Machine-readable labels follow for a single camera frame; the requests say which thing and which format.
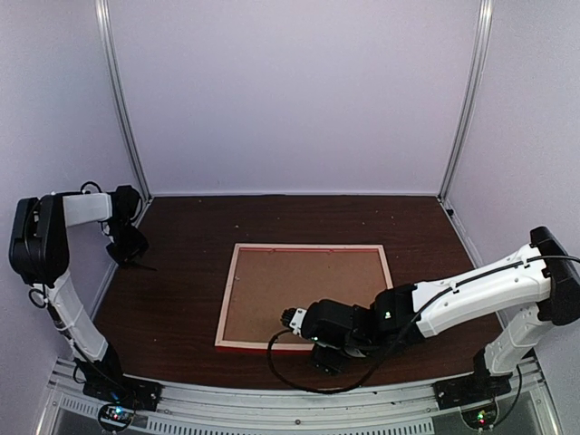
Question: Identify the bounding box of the aluminium front rail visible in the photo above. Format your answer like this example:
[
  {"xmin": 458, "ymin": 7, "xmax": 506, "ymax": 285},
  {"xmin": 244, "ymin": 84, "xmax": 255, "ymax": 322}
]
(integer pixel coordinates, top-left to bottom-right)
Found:
[{"xmin": 33, "ymin": 357, "xmax": 564, "ymax": 434}]

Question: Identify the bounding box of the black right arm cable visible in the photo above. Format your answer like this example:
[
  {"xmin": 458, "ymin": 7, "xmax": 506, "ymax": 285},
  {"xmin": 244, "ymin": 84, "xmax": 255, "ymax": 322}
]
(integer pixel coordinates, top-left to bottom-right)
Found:
[{"xmin": 266, "ymin": 256, "xmax": 580, "ymax": 394}]

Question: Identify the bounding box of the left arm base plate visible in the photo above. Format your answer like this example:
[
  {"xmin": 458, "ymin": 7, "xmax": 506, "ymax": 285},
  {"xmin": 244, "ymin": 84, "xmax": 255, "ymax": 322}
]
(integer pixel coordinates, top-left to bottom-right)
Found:
[{"xmin": 82, "ymin": 377, "xmax": 162, "ymax": 411}]

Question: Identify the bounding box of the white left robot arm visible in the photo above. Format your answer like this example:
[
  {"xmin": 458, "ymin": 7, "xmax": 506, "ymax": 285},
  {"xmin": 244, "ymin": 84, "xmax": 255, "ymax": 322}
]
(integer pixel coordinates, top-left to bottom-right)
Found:
[{"xmin": 8, "ymin": 181, "xmax": 149, "ymax": 402}]

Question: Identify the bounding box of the red picture frame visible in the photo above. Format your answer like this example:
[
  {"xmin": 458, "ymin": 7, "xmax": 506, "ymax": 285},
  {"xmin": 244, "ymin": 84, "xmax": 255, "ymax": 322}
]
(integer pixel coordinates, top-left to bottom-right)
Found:
[{"xmin": 212, "ymin": 242, "xmax": 394, "ymax": 355}]

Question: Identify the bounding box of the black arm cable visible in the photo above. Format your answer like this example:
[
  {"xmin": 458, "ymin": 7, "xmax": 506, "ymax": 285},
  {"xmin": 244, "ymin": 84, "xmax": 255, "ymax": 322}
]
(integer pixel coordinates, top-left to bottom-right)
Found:
[
  {"xmin": 26, "ymin": 180, "xmax": 110, "ymax": 309},
  {"xmin": 266, "ymin": 256, "xmax": 580, "ymax": 394}
]

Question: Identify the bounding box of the left controller board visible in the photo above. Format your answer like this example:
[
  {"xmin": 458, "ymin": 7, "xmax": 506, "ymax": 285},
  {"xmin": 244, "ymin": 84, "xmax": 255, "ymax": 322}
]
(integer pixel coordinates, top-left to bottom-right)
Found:
[{"xmin": 97, "ymin": 403, "xmax": 135, "ymax": 431}]

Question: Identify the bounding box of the aluminium corner post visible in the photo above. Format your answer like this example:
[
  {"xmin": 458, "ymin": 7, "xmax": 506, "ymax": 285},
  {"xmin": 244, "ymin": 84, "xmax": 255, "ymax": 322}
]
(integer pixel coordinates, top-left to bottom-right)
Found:
[
  {"xmin": 94, "ymin": 0, "xmax": 152, "ymax": 202},
  {"xmin": 438, "ymin": 0, "xmax": 494, "ymax": 203}
]

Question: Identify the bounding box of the right aluminium corner post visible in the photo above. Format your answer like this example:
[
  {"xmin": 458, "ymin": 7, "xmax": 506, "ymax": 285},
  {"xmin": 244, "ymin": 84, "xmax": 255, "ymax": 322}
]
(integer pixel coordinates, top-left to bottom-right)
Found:
[{"xmin": 438, "ymin": 0, "xmax": 494, "ymax": 203}]

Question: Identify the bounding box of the right controller board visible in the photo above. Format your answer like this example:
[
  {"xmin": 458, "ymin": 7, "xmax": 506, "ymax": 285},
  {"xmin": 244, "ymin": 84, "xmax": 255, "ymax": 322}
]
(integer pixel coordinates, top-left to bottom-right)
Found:
[{"xmin": 461, "ymin": 404, "xmax": 498, "ymax": 432}]

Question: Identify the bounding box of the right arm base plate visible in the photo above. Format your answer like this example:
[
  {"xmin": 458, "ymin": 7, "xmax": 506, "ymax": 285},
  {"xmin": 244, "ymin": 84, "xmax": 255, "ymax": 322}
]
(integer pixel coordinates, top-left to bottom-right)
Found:
[{"xmin": 432, "ymin": 374, "xmax": 511, "ymax": 411}]

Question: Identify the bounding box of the controller board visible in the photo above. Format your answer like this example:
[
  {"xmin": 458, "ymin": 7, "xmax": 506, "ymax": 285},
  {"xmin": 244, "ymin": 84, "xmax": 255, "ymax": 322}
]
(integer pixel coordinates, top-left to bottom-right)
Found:
[
  {"xmin": 97, "ymin": 403, "xmax": 135, "ymax": 431},
  {"xmin": 461, "ymin": 404, "xmax": 498, "ymax": 432}
]

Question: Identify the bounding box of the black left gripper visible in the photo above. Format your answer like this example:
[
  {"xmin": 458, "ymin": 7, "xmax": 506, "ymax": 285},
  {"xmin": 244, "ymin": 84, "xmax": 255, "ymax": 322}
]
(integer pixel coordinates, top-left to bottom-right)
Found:
[{"xmin": 106, "ymin": 218, "xmax": 148, "ymax": 268}]

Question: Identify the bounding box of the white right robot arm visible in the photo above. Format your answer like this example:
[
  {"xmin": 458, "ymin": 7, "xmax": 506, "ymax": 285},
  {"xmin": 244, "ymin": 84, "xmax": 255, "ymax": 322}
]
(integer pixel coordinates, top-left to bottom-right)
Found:
[{"xmin": 281, "ymin": 227, "xmax": 579, "ymax": 401}]

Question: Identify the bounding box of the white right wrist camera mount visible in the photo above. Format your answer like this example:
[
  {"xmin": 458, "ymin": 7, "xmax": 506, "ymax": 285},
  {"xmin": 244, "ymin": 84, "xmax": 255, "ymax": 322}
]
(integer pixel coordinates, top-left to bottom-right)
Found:
[{"xmin": 289, "ymin": 308, "xmax": 307, "ymax": 336}]

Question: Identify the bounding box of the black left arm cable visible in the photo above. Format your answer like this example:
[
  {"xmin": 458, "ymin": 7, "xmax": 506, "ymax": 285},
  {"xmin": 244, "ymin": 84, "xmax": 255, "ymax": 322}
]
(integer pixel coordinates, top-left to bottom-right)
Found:
[{"xmin": 26, "ymin": 180, "xmax": 110, "ymax": 309}]

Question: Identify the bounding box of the left aluminium corner post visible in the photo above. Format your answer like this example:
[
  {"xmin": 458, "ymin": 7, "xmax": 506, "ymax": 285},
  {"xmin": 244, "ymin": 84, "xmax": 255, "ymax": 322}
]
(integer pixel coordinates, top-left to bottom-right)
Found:
[{"xmin": 94, "ymin": 0, "xmax": 152, "ymax": 202}]

